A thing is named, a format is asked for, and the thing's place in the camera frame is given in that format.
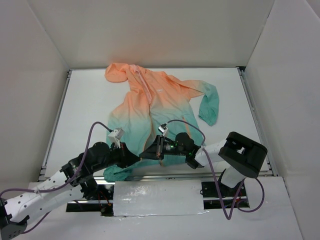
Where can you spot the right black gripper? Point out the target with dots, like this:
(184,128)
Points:
(159,146)

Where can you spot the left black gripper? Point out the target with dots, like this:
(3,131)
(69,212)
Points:
(122,154)

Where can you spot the orange and teal gradient jacket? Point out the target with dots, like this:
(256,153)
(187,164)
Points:
(156,98)

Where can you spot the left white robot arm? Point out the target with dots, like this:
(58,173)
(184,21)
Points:
(74,181)

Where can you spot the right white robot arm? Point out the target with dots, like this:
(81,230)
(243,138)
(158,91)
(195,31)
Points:
(244,155)

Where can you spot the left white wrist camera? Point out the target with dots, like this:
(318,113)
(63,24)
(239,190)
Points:
(115,136)

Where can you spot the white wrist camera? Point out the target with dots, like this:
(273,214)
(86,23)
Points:
(163,129)
(115,136)

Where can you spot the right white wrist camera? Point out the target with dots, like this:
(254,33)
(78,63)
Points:
(163,129)

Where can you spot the aluminium table frame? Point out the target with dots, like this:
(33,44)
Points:
(88,97)

